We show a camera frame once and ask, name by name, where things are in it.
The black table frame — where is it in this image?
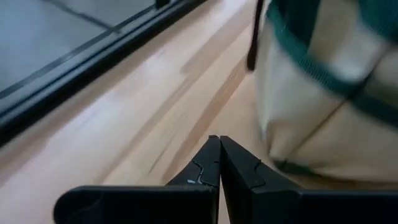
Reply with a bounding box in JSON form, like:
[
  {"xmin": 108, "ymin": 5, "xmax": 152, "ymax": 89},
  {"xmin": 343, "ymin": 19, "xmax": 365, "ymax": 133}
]
[{"xmin": 0, "ymin": 0, "xmax": 208, "ymax": 147}]

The beige green-trimmed gardening bag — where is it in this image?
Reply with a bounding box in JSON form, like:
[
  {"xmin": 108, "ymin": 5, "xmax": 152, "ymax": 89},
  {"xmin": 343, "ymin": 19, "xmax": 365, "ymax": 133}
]
[{"xmin": 247, "ymin": 0, "xmax": 398, "ymax": 183}]

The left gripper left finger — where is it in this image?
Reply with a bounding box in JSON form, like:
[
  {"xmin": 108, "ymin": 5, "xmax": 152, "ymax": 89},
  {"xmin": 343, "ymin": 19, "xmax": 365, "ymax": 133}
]
[{"xmin": 53, "ymin": 135, "xmax": 221, "ymax": 224}]

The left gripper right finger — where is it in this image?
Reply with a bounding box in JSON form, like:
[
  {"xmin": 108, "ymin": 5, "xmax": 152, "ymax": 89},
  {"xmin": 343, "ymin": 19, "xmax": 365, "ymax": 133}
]
[{"xmin": 220, "ymin": 136, "xmax": 398, "ymax": 224}]

